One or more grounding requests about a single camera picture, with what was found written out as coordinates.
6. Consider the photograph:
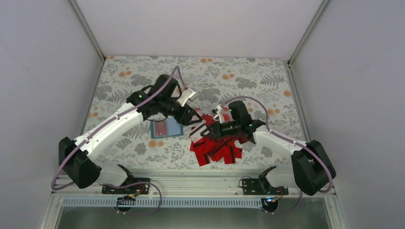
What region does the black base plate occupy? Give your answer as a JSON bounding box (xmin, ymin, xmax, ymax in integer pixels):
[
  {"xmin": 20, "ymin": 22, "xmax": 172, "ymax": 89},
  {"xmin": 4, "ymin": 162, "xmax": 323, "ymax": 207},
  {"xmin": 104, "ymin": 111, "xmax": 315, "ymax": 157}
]
[
  {"xmin": 101, "ymin": 177, "xmax": 150, "ymax": 195},
  {"xmin": 240, "ymin": 178, "xmax": 289, "ymax": 196}
]

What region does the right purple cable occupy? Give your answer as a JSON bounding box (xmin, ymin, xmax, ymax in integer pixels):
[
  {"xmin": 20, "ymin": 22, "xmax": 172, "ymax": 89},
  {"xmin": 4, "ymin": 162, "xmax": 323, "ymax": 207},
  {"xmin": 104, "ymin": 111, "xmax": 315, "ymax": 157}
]
[{"xmin": 220, "ymin": 95, "xmax": 334, "ymax": 216}]

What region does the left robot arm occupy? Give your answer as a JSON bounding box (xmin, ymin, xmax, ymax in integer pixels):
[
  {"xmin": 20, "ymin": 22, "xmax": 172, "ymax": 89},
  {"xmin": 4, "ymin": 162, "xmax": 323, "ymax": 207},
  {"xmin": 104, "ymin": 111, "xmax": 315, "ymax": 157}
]
[{"xmin": 58, "ymin": 74, "xmax": 203, "ymax": 193}]

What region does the floral patterned table mat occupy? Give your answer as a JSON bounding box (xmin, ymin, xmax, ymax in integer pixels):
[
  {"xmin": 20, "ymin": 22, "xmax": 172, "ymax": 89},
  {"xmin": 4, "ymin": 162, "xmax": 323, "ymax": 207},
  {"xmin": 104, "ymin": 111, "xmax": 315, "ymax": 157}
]
[{"xmin": 85, "ymin": 56, "xmax": 305, "ymax": 169}]

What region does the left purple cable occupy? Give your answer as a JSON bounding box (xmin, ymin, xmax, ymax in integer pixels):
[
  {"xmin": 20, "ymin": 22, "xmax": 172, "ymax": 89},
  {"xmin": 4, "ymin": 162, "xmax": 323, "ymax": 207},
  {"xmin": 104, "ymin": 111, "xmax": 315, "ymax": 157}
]
[{"xmin": 51, "ymin": 65, "xmax": 191, "ymax": 216}]

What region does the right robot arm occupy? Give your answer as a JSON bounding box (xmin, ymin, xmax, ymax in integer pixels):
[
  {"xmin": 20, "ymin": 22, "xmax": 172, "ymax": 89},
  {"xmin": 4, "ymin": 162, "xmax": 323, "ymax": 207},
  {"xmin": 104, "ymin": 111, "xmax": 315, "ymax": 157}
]
[{"xmin": 200, "ymin": 101, "xmax": 336, "ymax": 196}]

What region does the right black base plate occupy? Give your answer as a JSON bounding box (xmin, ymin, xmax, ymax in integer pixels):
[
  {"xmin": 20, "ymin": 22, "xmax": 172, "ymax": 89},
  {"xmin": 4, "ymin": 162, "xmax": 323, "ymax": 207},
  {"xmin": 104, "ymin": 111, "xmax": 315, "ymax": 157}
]
[{"xmin": 240, "ymin": 178, "xmax": 289, "ymax": 196}]

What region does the white card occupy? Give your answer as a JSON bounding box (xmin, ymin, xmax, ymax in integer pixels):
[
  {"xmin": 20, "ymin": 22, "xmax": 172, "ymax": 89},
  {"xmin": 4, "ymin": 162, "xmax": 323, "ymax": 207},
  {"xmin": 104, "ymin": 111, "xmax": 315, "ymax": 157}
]
[{"xmin": 189, "ymin": 123, "xmax": 207, "ymax": 143}]

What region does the purple cable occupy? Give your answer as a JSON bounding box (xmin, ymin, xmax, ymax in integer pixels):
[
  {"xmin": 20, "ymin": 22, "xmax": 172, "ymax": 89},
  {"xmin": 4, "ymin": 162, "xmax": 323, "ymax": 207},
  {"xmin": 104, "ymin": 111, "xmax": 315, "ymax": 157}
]
[
  {"xmin": 51, "ymin": 65, "xmax": 191, "ymax": 216},
  {"xmin": 220, "ymin": 95, "xmax": 334, "ymax": 216}
]

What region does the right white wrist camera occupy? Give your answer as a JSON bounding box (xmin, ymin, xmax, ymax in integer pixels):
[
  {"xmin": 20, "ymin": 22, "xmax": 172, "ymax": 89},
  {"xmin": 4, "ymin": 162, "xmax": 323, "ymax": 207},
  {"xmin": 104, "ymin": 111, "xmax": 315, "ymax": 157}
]
[{"xmin": 212, "ymin": 105, "xmax": 224, "ymax": 124}]

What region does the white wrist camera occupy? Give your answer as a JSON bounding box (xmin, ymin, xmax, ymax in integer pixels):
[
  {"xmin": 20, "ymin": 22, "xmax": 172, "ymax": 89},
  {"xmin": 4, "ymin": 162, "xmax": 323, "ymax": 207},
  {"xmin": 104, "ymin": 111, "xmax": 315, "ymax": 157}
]
[
  {"xmin": 177, "ymin": 88, "xmax": 198, "ymax": 107},
  {"xmin": 212, "ymin": 105, "xmax": 224, "ymax": 124}
]

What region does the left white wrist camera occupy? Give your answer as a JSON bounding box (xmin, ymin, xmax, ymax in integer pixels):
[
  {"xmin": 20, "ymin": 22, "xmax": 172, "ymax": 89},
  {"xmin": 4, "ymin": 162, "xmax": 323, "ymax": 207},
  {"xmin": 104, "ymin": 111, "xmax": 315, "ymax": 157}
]
[{"xmin": 177, "ymin": 88, "xmax": 198, "ymax": 107}]

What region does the pile of red cards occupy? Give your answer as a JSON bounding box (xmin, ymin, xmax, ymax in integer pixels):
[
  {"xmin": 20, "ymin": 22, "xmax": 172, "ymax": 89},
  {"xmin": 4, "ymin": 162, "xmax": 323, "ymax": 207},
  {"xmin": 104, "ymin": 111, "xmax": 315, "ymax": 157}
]
[{"xmin": 190, "ymin": 108, "xmax": 242, "ymax": 167}]

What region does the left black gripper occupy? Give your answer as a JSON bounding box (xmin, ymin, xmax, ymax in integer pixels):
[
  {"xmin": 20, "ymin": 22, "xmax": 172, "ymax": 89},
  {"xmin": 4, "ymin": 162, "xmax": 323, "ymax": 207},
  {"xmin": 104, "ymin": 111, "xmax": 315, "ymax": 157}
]
[{"xmin": 159, "ymin": 97, "xmax": 202, "ymax": 125}]

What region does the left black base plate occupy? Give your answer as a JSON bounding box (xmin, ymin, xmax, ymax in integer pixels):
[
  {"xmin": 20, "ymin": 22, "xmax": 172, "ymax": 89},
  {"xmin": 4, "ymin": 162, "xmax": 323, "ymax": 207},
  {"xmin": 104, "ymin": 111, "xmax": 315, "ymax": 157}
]
[{"xmin": 101, "ymin": 177, "xmax": 150, "ymax": 195}]

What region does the red card with black stripe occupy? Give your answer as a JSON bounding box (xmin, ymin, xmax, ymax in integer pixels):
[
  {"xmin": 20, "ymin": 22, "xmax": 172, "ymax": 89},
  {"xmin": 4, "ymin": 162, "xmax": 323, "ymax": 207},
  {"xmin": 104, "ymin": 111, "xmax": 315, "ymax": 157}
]
[{"xmin": 153, "ymin": 120, "xmax": 167, "ymax": 137}]

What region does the teal card holder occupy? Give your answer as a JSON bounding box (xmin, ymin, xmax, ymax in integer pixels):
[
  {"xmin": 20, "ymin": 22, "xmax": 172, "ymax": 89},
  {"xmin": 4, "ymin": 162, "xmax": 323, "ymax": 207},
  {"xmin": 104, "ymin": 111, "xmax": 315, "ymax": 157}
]
[{"xmin": 150, "ymin": 117, "xmax": 184, "ymax": 139}]

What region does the aluminium rail frame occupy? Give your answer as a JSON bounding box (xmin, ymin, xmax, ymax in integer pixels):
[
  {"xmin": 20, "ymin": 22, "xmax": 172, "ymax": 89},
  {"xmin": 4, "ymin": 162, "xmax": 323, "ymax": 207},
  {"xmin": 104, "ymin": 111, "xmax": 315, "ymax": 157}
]
[{"xmin": 52, "ymin": 167, "xmax": 337, "ymax": 198}]

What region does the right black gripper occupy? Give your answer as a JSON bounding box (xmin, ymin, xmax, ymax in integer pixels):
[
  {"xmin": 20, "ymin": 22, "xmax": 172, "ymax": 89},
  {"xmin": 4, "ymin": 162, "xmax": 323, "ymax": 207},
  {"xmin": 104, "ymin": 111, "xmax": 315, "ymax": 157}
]
[{"xmin": 201, "ymin": 120, "xmax": 241, "ymax": 139}]

